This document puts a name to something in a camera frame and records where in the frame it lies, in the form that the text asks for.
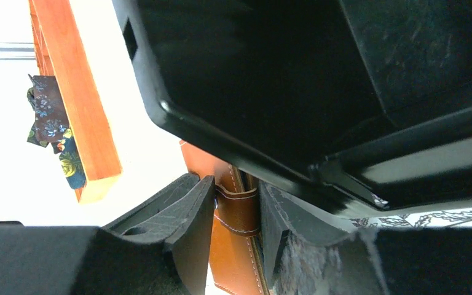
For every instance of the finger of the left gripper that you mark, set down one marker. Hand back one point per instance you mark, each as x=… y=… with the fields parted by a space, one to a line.
x=170 y=194

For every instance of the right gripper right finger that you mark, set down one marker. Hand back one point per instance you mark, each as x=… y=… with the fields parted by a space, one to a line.
x=294 y=243

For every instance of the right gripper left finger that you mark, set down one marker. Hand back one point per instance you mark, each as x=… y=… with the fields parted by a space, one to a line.
x=180 y=236

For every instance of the brown leather card holder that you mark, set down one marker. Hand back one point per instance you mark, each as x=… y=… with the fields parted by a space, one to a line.
x=235 y=253

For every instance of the black card box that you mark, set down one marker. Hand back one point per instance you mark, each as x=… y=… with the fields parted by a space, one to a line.
x=360 y=108

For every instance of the orange wooden compartment tray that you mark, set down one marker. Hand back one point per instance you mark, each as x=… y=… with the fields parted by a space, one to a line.
x=60 y=52

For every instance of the floral patterned table mat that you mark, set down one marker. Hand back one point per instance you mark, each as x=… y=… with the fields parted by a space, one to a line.
x=444 y=218

